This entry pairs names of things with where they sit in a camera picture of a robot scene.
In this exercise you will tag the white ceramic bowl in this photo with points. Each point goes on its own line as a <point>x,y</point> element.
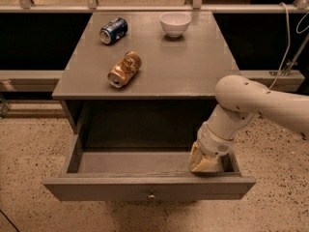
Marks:
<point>174,24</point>

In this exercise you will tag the gold soda can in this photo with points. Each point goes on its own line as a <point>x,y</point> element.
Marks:
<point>126,68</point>

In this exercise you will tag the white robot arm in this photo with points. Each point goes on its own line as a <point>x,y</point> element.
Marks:
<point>239,101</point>

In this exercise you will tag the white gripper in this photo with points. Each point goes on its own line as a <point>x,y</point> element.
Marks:
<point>212,143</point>

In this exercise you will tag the grey drawer cabinet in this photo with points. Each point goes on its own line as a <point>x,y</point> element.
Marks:
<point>165,103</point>

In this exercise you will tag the grey top drawer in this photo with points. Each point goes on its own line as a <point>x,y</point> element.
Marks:
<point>100,174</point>

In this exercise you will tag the blue soda can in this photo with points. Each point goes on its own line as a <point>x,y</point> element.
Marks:
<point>113,31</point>

